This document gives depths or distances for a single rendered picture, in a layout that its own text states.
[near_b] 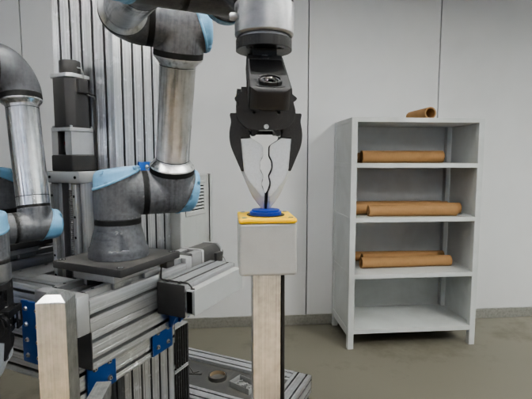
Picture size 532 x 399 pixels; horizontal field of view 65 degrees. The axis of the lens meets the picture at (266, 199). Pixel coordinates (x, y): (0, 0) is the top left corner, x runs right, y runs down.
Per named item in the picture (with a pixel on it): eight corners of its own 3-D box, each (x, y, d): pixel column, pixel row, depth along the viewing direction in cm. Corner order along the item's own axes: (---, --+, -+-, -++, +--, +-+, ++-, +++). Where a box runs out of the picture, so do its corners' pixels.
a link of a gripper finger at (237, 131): (266, 170, 54) (266, 102, 53) (267, 171, 52) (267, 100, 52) (229, 171, 54) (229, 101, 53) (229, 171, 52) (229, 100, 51)
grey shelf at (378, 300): (331, 323, 329) (334, 123, 313) (442, 319, 337) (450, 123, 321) (347, 349, 284) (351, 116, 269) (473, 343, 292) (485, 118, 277)
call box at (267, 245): (237, 267, 57) (237, 210, 56) (288, 266, 58) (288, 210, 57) (239, 283, 50) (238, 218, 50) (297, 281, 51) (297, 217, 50)
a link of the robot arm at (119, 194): (92, 216, 112) (89, 165, 111) (144, 213, 117) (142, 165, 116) (93, 222, 101) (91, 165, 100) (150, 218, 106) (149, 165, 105)
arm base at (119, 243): (118, 247, 120) (117, 212, 119) (161, 252, 113) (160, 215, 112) (74, 258, 106) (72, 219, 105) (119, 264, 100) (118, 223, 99)
